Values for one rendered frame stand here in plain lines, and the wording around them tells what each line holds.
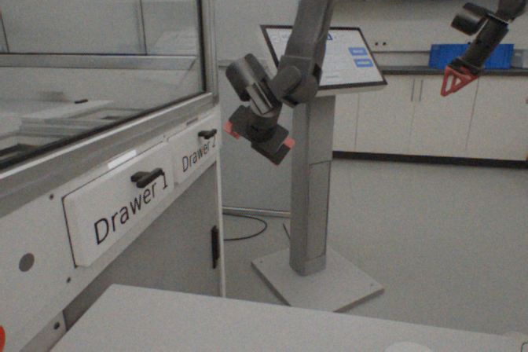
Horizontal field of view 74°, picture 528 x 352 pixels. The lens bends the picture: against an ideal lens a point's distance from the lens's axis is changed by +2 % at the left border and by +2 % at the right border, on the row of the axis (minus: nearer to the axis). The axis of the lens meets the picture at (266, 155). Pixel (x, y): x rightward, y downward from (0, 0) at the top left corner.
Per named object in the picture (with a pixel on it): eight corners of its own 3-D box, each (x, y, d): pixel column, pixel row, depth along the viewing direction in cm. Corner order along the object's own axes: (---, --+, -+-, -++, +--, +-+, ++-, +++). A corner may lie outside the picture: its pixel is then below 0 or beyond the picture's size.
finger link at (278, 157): (273, 177, 76) (280, 163, 68) (247, 159, 77) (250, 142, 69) (289, 155, 79) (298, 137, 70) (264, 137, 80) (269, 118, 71)
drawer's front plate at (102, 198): (174, 189, 77) (170, 141, 74) (86, 269, 50) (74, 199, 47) (166, 188, 78) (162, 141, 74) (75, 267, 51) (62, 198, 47)
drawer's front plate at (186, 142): (218, 149, 107) (217, 114, 104) (178, 185, 80) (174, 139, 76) (213, 149, 107) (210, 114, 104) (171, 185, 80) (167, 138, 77)
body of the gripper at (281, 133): (271, 159, 69) (276, 144, 62) (229, 130, 71) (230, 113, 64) (288, 135, 72) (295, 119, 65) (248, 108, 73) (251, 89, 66)
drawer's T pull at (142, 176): (163, 174, 64) (163, 166, 64) (142, 189, 57) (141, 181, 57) (145, 172, 65) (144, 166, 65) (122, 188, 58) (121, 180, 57)
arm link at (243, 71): (303, 77, 55) (317, 89, 62) (266, 23, 58) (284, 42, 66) (246, 122, 58) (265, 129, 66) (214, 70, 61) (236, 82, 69)
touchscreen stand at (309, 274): (383, 292, 166) (410, 73, 135) (306, 329, 145) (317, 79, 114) (317, 242, 207) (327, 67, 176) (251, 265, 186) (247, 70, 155)
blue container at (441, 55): (491, 67, 351) (496, 43, 344) (511, 69, 312) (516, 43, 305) (426, 66, 361) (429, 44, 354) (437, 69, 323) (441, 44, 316)
